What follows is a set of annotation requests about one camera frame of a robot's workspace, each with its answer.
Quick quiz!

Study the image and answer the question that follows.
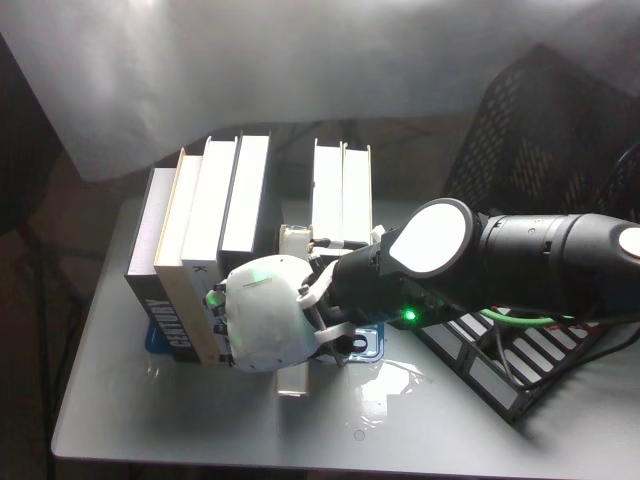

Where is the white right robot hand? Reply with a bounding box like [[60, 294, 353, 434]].
[[205, 253, 322, 375]]

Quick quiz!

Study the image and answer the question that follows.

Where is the tan paperback book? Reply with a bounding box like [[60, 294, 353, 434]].
[[276, 223, 315, 398]]

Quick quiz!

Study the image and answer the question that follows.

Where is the black book with white label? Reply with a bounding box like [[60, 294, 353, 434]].
[[310, 138, 346, 240]]

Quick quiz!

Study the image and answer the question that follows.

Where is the pale green book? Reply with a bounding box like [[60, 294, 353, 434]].
[[341, 142, 374, 246]]

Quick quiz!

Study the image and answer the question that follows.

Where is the black Let It Be book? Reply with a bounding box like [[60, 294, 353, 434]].
[[216, 130, 274, 281]]

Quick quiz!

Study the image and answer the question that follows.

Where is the cream spine book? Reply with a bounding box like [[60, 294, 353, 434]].
[[152, 147, 221, 366]]

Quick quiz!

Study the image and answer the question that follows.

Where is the white Fashionpedia book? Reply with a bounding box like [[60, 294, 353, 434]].
[[180, 137, 236, 369]]

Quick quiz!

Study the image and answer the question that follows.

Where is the black Century book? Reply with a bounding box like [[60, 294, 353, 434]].
[[123, 167, 197, 365]]

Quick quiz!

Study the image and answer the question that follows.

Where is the white backdrop cloth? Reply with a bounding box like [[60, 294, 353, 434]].
[[0, 0, 640, 184]]

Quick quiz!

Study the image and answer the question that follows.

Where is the black mesh file rack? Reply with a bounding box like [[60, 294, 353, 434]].
[[409, 42, 640, 426]]

